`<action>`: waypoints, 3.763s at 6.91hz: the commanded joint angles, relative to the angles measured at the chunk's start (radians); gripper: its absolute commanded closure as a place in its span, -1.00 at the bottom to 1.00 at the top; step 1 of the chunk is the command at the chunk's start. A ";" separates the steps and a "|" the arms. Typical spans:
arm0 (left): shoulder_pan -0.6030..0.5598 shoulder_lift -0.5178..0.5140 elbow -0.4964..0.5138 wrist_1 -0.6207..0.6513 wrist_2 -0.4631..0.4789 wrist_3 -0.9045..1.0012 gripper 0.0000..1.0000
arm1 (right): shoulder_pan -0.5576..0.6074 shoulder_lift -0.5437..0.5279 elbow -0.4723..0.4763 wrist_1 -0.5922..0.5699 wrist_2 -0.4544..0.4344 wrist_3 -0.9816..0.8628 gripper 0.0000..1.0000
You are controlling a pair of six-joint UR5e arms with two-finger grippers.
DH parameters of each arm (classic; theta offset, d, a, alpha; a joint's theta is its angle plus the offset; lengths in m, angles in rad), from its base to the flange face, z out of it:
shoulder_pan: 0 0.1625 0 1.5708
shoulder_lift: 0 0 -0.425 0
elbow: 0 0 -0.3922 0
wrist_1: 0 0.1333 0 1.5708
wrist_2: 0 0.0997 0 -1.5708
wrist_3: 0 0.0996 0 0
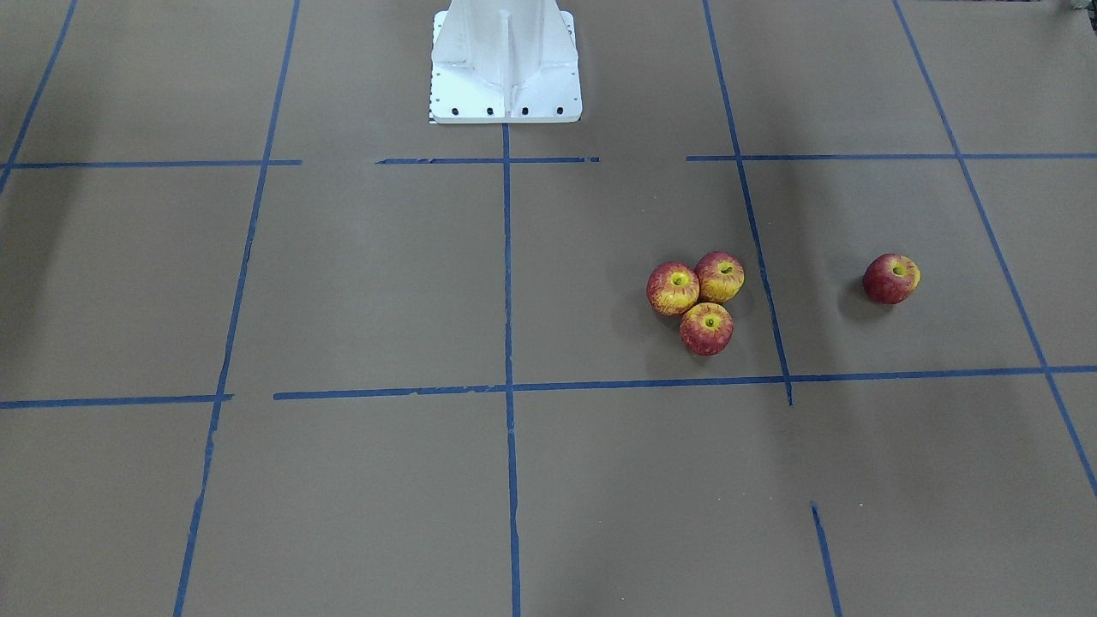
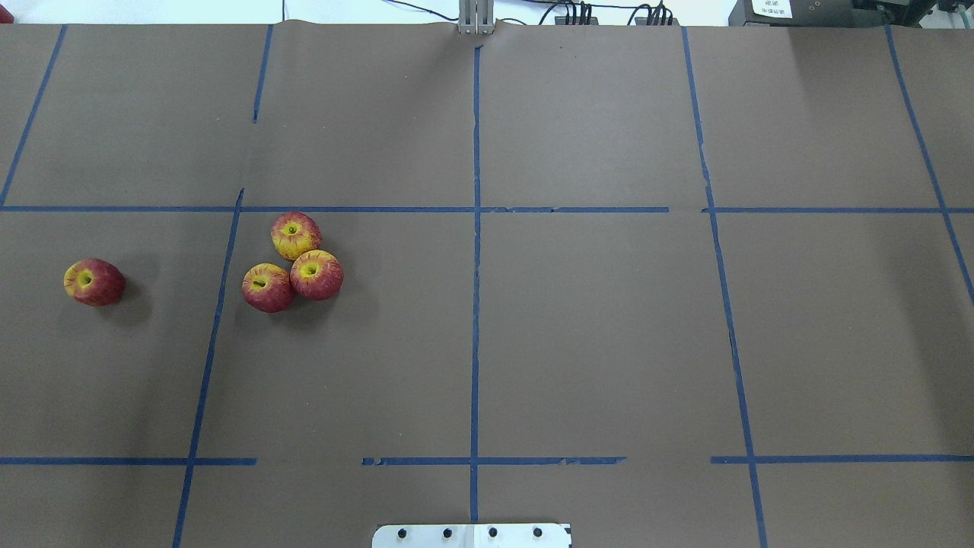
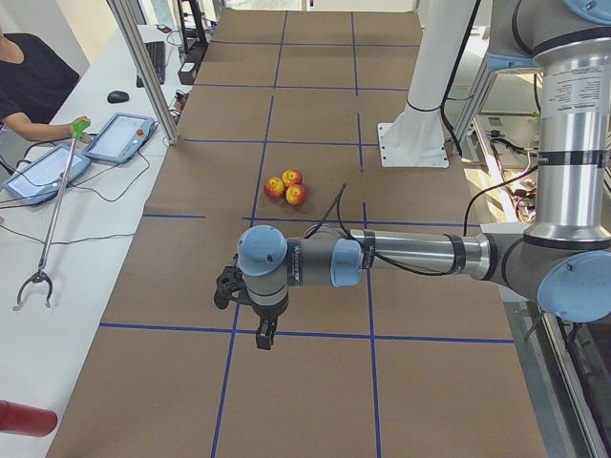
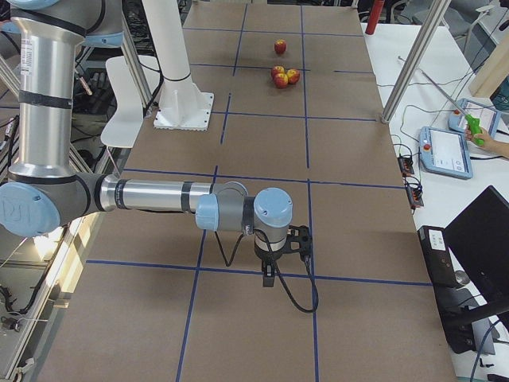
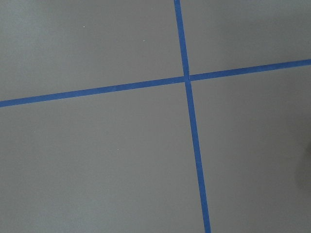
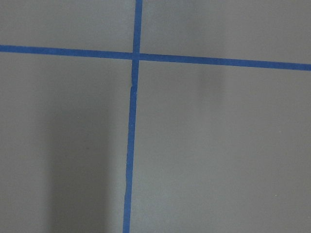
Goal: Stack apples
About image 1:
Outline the red yellow apple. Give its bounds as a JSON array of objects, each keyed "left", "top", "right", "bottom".
[
  {"left": 693, "top": 251, "right": 746, "bottom": 304},
  {"left": 646, "top": 261, "right": 700, "bottom": 316},
  {"left": 679, "top": 303, "right": 735, "bottom": 356}
]

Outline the lone red apple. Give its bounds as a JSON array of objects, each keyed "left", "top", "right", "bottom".
[{"left": 861, "top": 253, "right": 921, "bottom": 305}]

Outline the front red yellow apple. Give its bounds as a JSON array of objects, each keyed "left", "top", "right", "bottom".
[{"left": 679, "top": 303, "right": 735, "bottom": 356}]

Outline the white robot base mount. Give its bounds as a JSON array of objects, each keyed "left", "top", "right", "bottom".
[{"left": 429, "top": 1, "right": 584, "bottom": 124}]

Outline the rear red yellow apple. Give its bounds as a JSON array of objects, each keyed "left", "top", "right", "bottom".
[{"left": 693, "top": 251, "right": 746, "bottom": 304}]

